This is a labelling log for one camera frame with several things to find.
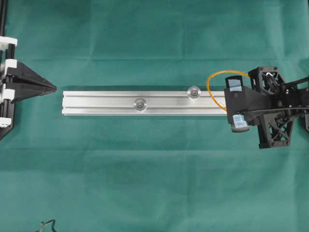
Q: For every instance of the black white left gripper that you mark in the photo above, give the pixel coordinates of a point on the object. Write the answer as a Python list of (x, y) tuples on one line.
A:
[(20, 73)]

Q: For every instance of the silver shaft pulley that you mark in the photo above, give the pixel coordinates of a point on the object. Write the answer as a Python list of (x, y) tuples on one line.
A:
[(193, 92), (140, 105)]

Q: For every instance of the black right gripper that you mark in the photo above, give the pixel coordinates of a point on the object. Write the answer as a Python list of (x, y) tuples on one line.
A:
[(271, 104)]

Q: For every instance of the green table cloth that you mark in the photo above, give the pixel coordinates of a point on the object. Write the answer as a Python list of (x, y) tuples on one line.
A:
[(148, 173)]

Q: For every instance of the orange rubber band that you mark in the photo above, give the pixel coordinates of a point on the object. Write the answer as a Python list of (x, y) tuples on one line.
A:
[(208, 84)]

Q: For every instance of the black frame rail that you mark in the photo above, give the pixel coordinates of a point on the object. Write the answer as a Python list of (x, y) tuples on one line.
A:
[(3, 12)]

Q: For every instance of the silver shaft pulley near right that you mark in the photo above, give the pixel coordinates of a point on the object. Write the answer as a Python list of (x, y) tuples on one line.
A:
[(193, 92)]

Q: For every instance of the silver shaft pulley near left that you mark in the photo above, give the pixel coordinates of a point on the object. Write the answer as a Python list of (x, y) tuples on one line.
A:
[(140, 105)]

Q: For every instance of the aluminium extrusion rail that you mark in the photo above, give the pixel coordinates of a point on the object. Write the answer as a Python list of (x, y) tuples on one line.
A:
[(159, 103)]

